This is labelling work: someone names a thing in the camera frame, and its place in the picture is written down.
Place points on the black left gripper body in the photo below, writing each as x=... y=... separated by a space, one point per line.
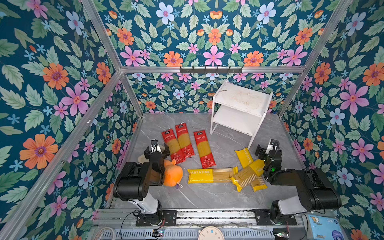
x=156 y=153

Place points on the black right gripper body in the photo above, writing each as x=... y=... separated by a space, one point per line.
x=270 y=154

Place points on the yellow spaghetti bag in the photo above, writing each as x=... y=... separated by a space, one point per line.
x=207 y=176
x=244 y=157
x=250 y=175

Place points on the red spaghetti bag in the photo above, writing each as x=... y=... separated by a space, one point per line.
x=184 y=140
x=175 y=150
x=204 y=149

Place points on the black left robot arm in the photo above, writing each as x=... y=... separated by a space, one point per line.
x=133 y=183

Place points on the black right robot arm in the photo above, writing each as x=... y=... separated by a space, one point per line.
x=314 y=190

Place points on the white two-tier shelf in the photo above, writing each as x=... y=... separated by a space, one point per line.
x=239 y=109

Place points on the beige bread loaf toy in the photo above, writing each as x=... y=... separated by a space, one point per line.
x=142 y=159

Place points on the orange plush toy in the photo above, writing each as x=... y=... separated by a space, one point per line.
x=173 y=173

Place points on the blue tissue pack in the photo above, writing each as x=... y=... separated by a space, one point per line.
x=324 y=228

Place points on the white round timer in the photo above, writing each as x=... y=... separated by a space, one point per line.
x=210 y=233

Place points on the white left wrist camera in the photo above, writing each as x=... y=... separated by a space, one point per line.
x=155 y=147

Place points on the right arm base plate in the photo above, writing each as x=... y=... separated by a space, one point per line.
x=265 y=218

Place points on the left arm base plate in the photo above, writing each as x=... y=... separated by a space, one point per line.
x=159 y=219

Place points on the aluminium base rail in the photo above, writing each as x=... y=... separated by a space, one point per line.
x=243 y=218

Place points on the black hook rail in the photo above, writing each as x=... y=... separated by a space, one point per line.
x=211 y=70

